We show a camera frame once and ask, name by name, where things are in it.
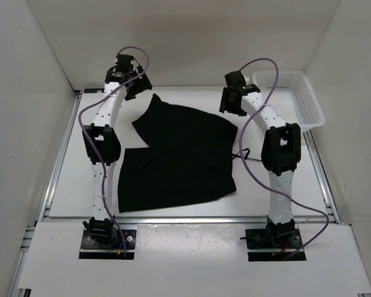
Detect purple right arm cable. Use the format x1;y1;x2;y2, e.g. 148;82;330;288
239;58;330;259

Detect right aluminium side rail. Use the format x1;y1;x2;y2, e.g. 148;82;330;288
301;131;371;296

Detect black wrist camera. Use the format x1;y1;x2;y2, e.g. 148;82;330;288
224;71;247;90
115;54;134;73

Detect white perforated plastic basket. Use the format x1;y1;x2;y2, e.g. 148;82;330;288
252;71;325;132

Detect left aluminium side rail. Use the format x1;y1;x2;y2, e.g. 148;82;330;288
6;90;83;296

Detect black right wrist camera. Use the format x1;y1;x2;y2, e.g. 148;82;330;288
224;71;247;90

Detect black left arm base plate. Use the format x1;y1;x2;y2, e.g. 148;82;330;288
79;229;137;260

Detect black shorts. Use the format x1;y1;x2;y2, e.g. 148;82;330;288
117;94;238;213

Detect aluminium table edge rail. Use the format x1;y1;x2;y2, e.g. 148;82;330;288
40;215;326;225

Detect aluminium side rail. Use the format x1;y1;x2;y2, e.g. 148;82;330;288
6;90;83;296
301;131;371;296

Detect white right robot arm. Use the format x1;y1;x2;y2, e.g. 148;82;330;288
219;83;301;248

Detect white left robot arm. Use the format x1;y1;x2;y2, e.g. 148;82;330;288
78;65;152;248

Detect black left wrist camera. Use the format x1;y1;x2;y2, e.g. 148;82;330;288
115;54;134;73

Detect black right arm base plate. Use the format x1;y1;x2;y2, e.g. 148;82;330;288
240;228;303;262

